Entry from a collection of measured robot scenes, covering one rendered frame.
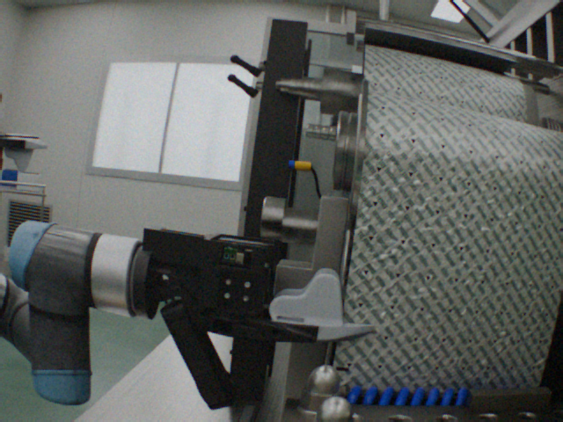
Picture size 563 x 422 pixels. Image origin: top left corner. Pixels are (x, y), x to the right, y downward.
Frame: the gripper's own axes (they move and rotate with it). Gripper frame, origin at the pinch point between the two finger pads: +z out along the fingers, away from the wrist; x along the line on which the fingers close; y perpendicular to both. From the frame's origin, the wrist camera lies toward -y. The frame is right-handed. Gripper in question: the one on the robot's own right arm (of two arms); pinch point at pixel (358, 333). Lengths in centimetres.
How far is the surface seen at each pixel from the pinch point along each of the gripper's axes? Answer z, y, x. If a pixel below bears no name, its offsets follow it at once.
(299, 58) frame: -10.4, 28.9, 33.1
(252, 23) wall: -93, 145, 556
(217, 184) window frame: -102, -4, 555
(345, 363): -0.7, -3.0, -0.2
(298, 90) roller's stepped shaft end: -9.8, 23.9, 29.9
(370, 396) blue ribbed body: 2.2, -5.4, -3.5
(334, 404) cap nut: -1.6, -2.0, -17.3
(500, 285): 13.7, 5.5, -0.3
